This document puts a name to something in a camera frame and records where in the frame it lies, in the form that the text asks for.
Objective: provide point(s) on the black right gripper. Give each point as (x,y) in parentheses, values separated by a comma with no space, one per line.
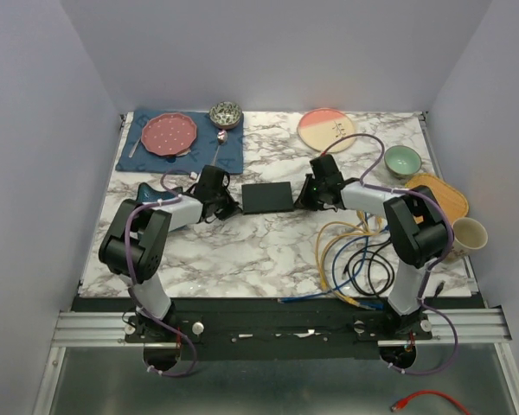
(300,200)

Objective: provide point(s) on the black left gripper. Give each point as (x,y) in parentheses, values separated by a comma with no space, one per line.
(233,207)

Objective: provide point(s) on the black network switch box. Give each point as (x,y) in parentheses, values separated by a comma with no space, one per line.
(267,198)

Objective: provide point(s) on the blue ethernet cable long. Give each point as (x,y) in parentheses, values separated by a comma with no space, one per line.
(340,280)

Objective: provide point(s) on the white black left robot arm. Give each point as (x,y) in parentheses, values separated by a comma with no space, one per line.
(135,241)

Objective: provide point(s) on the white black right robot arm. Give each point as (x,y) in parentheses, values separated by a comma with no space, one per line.
(419,231)

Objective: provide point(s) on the pink and cream plate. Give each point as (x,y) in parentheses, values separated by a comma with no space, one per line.
(320,128)

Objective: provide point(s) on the blue cloth placemat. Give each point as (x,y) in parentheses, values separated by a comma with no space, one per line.
(200,153)

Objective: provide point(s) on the silver spoon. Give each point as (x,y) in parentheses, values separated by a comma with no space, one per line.
(221,138)

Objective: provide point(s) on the blue star-shaped dish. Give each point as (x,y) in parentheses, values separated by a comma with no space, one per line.
(147,194)

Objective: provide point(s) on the pink dotted plate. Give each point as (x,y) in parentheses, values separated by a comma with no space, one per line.
(169,134)

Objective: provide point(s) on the floral patterned bowl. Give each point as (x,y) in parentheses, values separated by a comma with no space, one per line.
(225,115)

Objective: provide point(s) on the green floral bowl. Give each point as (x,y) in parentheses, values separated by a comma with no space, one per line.
(402,161)

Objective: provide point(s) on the silver utensil under plate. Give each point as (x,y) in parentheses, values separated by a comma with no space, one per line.
(134,148)

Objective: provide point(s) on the floral ceramic mug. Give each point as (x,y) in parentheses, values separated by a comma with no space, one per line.
(469,236)

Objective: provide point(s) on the aluminium mounting rail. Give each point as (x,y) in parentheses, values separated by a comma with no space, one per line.
(104,330)

